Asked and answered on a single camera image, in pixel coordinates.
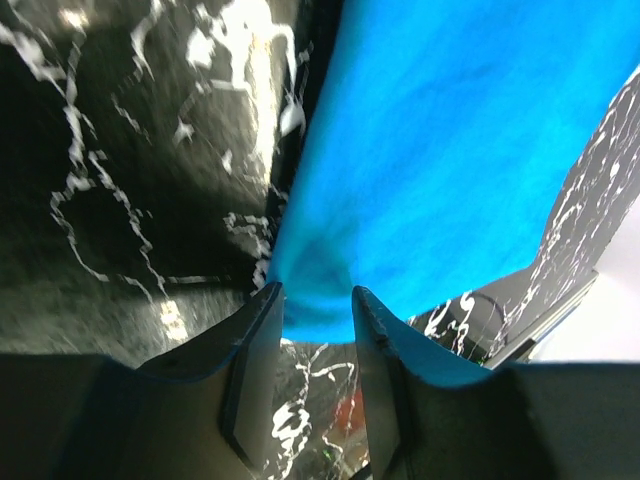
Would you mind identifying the blue t shirt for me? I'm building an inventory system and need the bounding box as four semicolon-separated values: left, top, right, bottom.
268;1;639;343

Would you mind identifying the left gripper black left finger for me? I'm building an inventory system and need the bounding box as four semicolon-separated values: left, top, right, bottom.
1;283;284;479

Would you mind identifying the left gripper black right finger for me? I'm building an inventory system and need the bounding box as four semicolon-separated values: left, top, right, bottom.
352;287;639;479

